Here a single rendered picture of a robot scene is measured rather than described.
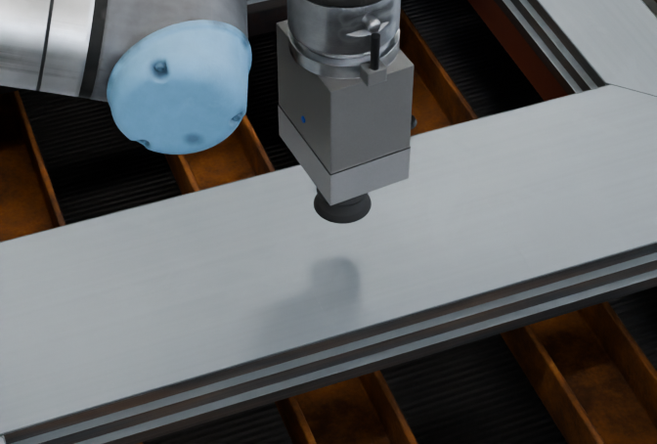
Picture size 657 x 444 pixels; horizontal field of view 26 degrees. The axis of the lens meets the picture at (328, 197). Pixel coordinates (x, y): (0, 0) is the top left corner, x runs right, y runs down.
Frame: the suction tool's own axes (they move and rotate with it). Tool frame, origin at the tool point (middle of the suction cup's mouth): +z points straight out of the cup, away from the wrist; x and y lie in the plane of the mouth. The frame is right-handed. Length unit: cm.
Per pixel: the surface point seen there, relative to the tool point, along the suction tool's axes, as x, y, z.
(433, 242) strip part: -6.1, -3.5, 3.8
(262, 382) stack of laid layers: 10.8, -8.6, 5.6
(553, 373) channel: -14.1, -10.5, 16.3
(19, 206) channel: 17.9, 32.3, 20.6
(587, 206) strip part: -18.7, -5.6, 3.8
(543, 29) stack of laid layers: -29.1, 16.4, 5.0
